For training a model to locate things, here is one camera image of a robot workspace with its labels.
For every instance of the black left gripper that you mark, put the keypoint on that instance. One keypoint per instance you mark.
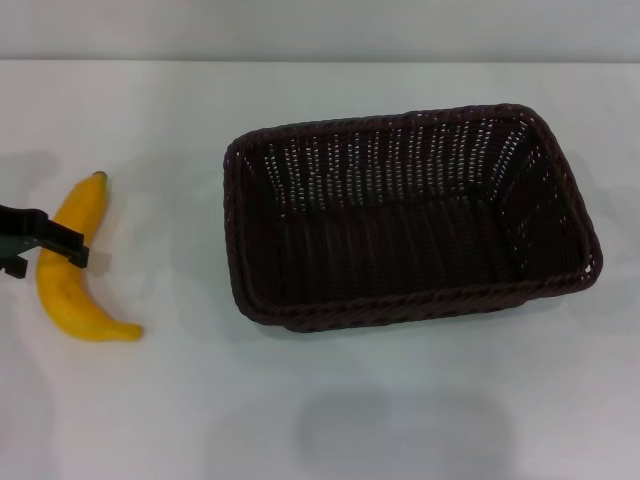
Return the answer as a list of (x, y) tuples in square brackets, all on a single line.
[(20, 227)]

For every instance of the dark brown woven basket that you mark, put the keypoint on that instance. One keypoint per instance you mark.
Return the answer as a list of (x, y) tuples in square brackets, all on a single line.
[(400, 235)]

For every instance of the yellow banana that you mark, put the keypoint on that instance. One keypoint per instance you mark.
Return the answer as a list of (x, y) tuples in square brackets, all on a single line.
[(70, 305)]

